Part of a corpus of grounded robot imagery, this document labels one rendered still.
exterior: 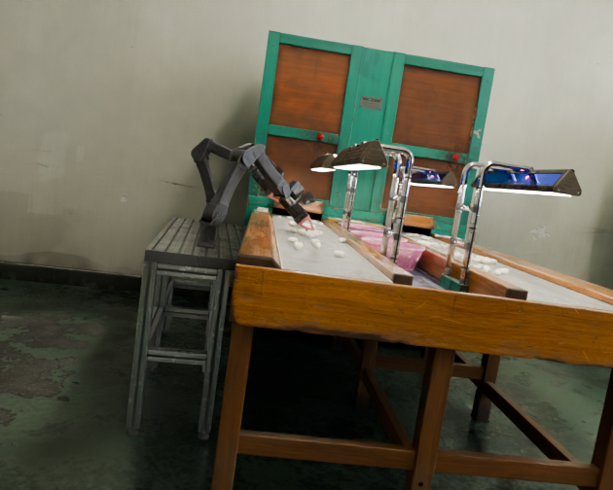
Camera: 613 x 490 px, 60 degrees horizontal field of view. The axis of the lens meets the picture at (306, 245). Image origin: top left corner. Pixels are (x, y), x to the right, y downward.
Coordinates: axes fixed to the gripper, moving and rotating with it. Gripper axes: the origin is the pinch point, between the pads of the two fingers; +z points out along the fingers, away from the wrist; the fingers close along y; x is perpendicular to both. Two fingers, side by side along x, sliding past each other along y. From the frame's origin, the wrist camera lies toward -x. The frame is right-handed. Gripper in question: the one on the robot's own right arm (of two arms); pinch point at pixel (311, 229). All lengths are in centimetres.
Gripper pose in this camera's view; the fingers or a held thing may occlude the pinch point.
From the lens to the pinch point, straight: 241.4
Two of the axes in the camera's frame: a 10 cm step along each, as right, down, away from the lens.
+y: -0.6, -1.5, 9.9
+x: -7.4, 6.7, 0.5
